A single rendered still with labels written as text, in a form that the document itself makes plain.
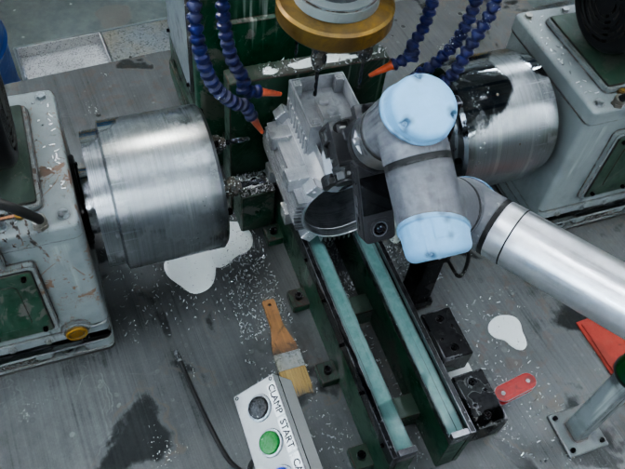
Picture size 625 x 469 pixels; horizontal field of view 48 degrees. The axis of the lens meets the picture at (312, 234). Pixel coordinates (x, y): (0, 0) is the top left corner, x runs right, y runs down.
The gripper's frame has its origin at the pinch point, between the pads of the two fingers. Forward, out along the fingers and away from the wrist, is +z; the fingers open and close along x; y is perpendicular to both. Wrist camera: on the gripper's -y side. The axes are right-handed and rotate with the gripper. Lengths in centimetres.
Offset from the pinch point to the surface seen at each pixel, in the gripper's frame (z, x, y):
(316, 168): 12.8, -1.4, 5.7
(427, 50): 64, -54, 38
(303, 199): 13.5, 1.9, 1.2
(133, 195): 7.6, 29.0, 6.5
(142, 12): 204, 0, 120
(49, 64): 134, 41, 77
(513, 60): 9.9, -41.5, 17.1
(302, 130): 13.8, -1.0, 12.7
